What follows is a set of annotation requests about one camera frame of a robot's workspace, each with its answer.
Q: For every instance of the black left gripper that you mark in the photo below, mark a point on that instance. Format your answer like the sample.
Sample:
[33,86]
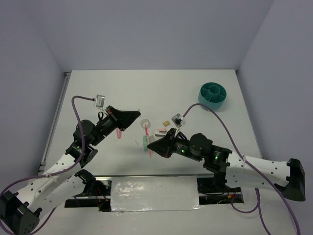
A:
[121,119]

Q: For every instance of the aluminium table edge rail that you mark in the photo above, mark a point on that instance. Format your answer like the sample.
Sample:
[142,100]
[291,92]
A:
[54,122]

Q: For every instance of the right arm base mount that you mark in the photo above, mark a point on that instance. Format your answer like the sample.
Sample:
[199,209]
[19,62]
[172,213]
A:
[211,195]

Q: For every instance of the grey eraser block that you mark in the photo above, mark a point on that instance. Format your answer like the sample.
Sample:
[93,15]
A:
[151,139]

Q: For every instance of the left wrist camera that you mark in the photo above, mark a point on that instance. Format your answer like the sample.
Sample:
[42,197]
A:
[99,102]

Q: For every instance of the pink pen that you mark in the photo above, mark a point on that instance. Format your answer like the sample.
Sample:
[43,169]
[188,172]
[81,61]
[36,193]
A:
[147,134]

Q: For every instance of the silver foil cover plate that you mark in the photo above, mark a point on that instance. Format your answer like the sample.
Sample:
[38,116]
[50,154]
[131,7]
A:
[138,194]

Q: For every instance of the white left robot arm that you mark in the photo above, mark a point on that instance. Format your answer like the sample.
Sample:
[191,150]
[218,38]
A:
[21,211]

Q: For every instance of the pink white stapler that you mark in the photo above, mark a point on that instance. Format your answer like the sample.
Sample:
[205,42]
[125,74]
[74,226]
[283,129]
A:
[160,132]

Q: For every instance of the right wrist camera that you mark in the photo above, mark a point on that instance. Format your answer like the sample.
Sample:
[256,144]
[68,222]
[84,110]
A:
[179,121]

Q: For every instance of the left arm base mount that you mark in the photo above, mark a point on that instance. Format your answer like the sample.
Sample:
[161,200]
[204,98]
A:
[96,193]

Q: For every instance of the small yellow sharpener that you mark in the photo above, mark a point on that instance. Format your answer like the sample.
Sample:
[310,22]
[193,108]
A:
[167,123]

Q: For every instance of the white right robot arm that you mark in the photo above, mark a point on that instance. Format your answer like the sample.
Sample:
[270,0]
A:
[233,171]

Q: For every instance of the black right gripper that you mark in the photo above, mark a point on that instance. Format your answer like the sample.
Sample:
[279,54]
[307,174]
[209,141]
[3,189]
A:
[164,146]

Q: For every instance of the green glue stick tube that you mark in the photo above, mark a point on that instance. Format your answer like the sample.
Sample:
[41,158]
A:
[145,143]

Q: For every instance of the teal round divided container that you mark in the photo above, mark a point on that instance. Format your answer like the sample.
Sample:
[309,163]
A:
[212,95]

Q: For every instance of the clear tape roll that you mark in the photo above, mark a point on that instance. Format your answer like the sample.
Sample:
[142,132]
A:
[145,123]

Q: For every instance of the pink translucent pen cap tube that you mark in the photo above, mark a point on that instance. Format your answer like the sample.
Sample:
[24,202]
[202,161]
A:
[118,133]

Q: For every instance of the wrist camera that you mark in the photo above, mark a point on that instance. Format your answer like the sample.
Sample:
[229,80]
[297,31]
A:
[99,102]
[179,121]

